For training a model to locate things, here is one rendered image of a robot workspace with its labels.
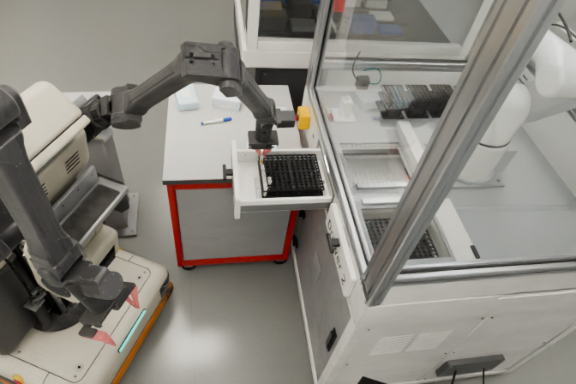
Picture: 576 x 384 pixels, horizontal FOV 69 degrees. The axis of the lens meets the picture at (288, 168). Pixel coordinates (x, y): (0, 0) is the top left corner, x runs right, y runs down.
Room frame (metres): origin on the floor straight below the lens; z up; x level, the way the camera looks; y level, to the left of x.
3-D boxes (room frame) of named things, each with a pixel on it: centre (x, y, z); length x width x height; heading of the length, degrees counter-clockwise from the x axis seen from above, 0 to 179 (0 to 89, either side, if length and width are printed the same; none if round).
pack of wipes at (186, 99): (1.53, 0.52, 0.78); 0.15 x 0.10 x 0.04; 26
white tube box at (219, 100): (1.56, 0.33, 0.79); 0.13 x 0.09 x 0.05; 90
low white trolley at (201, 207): (1.41, 0.27, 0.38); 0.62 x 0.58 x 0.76; 15
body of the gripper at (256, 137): (1.07, 0.10, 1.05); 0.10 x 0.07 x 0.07; 104
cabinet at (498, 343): (1.17, -0.60, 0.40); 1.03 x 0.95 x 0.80; 15
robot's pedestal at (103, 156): (1.33, 0.94, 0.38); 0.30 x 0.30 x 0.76; 18
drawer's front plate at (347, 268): (0.78, -0.21, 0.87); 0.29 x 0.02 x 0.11; 15
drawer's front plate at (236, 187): (1.01, 0.18, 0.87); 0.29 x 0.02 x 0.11; 15
